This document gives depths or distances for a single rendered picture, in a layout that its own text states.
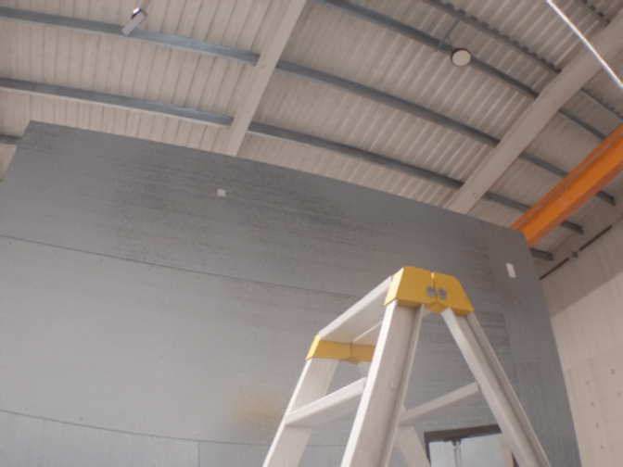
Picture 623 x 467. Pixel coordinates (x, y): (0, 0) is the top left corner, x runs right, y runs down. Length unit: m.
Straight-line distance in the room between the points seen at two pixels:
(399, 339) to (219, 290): 0.83
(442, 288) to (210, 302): 0.82
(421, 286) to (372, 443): 0.32
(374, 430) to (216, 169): 1.32
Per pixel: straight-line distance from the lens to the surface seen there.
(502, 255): 2.42
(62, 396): 1.36
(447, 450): 6.14
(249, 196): 1.76
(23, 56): 8.35
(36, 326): 1.43
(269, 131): 8.31
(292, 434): 1.00
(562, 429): 2.30
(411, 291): 0.85
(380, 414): 0.74
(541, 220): 9.86
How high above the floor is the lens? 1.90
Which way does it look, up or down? 32 degrees up
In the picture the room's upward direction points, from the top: 4 degrees counter-clockwise
